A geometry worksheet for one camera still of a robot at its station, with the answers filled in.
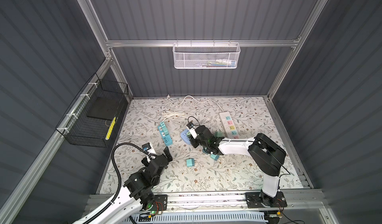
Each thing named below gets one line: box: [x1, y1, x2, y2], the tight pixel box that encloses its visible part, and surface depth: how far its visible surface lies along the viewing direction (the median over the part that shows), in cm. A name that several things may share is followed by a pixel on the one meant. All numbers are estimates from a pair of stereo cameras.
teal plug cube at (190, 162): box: [186, 158, 195, 167], surface depth 86 cm
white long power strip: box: [218, 111, 240, 139], surface depth 103 cm
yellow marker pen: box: [105, 116, 117, 141], surface depth 71 cm
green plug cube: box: [214, 131, 224, 138], surface depth 100 cm
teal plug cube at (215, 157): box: [209, 153, 220, 161], surface depth 88 cm
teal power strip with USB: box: [158, 121, 174, 146], surface depth 96 cm
